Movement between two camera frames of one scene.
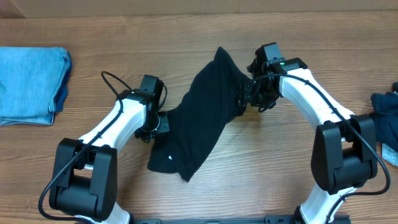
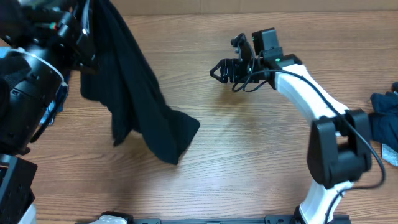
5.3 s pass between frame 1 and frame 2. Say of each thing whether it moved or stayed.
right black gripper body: moved
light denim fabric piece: stayed
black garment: moved
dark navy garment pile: stayed
